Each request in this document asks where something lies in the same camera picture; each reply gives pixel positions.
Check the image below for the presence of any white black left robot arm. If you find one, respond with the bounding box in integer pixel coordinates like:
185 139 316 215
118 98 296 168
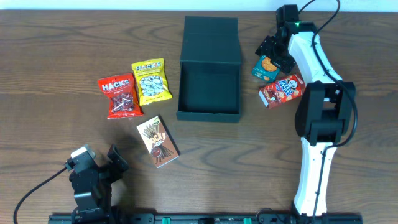
65 144 129 223

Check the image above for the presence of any dark green open box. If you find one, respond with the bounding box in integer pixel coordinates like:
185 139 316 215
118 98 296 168
176 16 242 123

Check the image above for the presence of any red Hello Panda box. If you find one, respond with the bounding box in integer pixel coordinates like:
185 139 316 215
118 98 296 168
259 73 305 108

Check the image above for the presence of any red Hacks candy bag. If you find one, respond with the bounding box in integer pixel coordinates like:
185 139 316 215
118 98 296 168
98 73 144 119

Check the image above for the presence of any yellow Hacks candy bag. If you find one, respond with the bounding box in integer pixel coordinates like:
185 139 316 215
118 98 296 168
131 58 172 106

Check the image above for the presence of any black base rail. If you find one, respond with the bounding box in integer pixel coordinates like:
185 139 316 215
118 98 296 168
48 212 364 224

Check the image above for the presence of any brown Pocky box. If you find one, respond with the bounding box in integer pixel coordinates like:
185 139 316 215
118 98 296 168
137 116 180 168

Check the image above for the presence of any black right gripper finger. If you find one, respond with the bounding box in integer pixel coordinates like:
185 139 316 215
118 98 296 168
273 55 296 74
255 35 275 57

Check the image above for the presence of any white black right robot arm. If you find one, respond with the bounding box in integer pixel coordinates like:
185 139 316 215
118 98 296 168
256 4 358 223

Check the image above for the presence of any teal Chunkies cookie box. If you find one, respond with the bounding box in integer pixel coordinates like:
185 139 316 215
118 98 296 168
252 55 280 83

